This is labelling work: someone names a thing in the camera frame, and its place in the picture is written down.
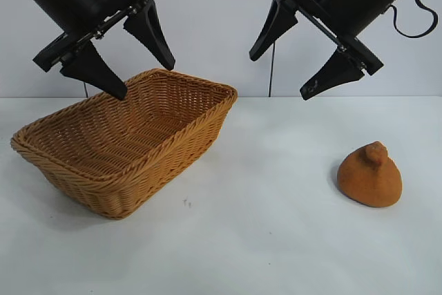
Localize knobby orange fruit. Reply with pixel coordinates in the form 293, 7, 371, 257
336, 140, 404, 209

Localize woven wicker basket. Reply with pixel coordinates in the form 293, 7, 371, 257
10, 68, 239, 220

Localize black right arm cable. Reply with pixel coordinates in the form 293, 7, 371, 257
388, 0, 439, 39

